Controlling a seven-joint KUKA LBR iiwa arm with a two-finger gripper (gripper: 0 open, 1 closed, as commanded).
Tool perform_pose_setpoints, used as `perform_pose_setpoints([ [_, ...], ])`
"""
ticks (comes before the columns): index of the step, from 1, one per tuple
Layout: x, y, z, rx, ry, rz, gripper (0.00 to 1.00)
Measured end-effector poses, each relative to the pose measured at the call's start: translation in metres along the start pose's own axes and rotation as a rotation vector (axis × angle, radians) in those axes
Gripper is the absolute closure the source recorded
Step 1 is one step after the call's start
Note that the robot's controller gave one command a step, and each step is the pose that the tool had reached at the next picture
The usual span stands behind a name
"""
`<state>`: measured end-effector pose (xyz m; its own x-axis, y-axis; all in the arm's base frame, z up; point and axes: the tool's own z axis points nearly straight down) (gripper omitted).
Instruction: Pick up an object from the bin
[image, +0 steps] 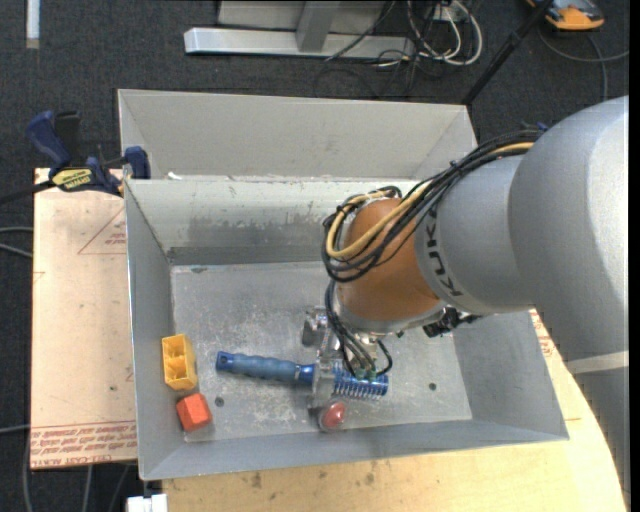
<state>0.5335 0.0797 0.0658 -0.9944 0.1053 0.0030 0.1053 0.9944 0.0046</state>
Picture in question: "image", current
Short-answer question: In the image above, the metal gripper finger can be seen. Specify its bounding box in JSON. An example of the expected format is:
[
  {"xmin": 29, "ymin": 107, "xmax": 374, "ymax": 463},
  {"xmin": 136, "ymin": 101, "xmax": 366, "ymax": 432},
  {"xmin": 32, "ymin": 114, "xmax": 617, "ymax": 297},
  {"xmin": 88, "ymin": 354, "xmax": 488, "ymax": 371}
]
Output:
[
  {"xmin": 307, "ymin": 387, "xmax": 339, "ymax": 413},
  {"xmin": 314, "ymin": 359, "xmax": 347, "ymax": 386}
]

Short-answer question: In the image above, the blue handled brush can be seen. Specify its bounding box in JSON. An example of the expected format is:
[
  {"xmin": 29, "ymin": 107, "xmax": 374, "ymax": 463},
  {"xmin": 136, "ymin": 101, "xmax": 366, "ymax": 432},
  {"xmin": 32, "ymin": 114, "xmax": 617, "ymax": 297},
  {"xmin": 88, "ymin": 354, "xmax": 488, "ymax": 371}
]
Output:
[{"xmin": 215, "ymin": 350, "xmax": 391, "ymax": 402}]

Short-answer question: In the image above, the red round toy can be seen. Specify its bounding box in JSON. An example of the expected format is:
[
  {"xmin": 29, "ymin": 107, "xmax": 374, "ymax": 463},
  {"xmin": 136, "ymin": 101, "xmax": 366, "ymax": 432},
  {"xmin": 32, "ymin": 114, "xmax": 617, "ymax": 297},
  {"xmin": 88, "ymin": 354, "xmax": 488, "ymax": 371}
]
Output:
[{"xmin": 319, "ymin": 400, "xmax": 348, "ymax": 432}]

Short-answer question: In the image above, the grey metal bin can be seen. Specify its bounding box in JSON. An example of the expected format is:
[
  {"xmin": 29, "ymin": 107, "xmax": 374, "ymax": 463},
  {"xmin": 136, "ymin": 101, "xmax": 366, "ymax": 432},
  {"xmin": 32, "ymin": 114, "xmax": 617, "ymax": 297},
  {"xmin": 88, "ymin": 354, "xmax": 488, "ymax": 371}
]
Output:
[{"xmin": 117, "ymin": 88, "xmax": 570, "ymax": 481}]

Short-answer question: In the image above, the orange-red toy block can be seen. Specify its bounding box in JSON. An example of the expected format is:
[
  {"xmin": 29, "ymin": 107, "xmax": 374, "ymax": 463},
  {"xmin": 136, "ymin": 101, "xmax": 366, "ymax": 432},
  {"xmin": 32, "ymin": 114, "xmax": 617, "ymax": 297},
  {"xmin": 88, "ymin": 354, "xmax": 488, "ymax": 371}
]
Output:
[{"xmin": 175, "ymin": 392, "xmax": 214, "ymax": 433}]

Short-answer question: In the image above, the yellow toy block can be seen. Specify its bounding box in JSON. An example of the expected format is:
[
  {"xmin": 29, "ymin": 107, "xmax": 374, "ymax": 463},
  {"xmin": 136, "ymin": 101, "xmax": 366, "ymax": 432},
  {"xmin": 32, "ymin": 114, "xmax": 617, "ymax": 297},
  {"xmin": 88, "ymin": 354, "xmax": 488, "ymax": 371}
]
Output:
[{"xmin": 160, "ymin": 333, "xmax": 198, "ymax": 392}]

